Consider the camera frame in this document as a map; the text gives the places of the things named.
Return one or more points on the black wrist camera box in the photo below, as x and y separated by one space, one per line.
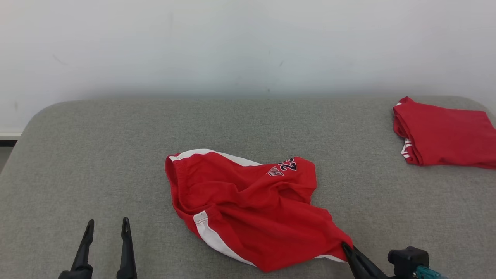
407 259

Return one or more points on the white wall baseboard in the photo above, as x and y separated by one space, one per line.
9 134

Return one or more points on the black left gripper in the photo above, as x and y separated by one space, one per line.
77 274

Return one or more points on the red basketball jersey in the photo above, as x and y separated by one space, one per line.
449 135

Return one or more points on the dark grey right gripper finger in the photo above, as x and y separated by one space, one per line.
362 265

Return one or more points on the red shorts with white stripe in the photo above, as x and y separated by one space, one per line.
248 205

